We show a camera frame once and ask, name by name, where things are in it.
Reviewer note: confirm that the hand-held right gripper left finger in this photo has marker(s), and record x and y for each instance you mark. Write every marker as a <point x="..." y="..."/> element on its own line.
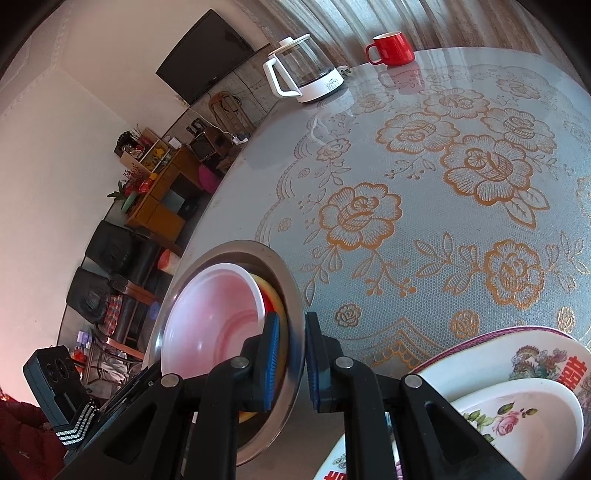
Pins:
<point x="272" y="360"/>

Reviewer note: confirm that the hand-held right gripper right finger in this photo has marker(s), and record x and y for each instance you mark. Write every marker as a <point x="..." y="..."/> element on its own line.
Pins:
<point x="313" y="364"/>

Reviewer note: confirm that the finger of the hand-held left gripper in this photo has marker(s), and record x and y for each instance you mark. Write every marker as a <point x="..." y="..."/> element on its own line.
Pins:
<point x="127" y="387"/>

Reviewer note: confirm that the yellow plastic bowl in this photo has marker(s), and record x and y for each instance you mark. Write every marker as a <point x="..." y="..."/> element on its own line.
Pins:
<point x="276" y="301"/>

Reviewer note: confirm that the stainless steel bowl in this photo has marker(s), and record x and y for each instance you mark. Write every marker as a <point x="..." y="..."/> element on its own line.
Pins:
<point x="284" y="295"/>

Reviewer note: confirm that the red plastic bowl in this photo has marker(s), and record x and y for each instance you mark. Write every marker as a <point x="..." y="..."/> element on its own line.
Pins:
<point x="212" y="314"/>

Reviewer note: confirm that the white plate with purple rim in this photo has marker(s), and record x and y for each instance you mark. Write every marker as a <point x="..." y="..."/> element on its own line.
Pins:
<point x="466" y="347"/>

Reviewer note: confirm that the white plate with rose print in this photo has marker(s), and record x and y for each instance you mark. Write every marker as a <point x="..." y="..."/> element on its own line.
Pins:
<point x="531" y="415"/>

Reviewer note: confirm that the white plate with red characters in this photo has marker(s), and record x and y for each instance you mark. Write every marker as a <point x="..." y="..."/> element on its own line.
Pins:
<point x="545" y="364"/>

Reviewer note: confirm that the purple plastic stool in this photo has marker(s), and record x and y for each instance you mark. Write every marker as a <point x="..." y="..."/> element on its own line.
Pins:
<point x="85" y="339"/>

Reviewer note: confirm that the person's dark red clothing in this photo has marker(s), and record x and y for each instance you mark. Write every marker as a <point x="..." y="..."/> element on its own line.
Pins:
<point x="23" y="438"/>

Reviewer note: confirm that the black armchair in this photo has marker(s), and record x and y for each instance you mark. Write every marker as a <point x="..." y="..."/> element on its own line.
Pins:
<point x="92" y="295"/>
<point x="115" y="249"/>

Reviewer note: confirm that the white waste bin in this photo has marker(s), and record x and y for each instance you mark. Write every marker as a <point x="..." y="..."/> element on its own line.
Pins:
<point x="168" y="262"/>

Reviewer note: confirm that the wooden cabinet with clutter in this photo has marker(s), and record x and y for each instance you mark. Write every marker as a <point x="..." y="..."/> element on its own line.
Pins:
<point x="161" y="203"/>

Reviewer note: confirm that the green potted plant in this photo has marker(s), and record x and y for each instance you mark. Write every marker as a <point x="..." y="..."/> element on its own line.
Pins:
<point x="122" y="196"/>

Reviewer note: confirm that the pink plastic object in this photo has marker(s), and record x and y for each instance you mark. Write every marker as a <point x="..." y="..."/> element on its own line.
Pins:
<point x="208" y="179"/>

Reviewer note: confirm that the white power strip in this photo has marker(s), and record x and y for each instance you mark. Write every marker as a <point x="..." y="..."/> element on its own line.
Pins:
<point x="241" y="138"/>

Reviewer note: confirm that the black speaker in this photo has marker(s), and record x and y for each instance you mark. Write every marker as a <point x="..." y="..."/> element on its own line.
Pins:
<point x="203" y="145"/>

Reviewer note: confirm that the wooden shelf with ornaments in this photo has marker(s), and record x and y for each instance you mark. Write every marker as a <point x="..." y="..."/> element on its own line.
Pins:
<point x="143" y="150"/>

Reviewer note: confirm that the wooden chair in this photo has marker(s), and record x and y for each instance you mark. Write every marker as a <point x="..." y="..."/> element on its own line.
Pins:
<point x="228" y="113"/>

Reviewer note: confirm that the white glass electric kettle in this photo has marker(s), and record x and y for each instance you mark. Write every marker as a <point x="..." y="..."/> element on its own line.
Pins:
<point x="304" y="74"/>

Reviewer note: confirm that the red mug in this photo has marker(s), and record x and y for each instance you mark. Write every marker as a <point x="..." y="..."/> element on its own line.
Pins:
<point x="392" y="48"/>

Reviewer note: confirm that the grey sheer curtain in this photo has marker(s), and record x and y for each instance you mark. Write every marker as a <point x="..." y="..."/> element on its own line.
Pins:
<point x="369" y="18"/>

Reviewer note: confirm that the black wall television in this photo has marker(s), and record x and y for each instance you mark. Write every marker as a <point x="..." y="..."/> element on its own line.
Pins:
<point x="203" y="55"/>

